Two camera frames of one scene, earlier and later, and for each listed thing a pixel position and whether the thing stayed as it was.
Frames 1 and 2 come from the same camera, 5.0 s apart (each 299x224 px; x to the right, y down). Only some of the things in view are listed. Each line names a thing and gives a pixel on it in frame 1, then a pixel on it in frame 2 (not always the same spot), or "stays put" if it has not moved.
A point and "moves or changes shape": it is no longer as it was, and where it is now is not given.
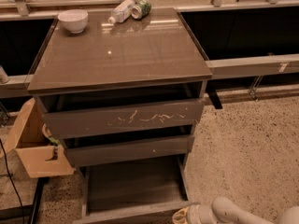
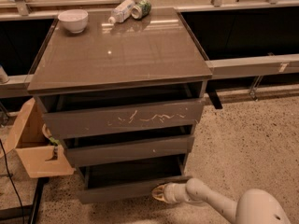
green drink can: x=141 y=9 stays put
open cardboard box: x=39 y=157 stays put
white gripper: x=193 y=216 -> x=170 y=192
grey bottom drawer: x=139 y=192 moves or changes shape
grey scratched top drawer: x=148 y=116 stays put
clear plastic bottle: x=121 y=12 stays put
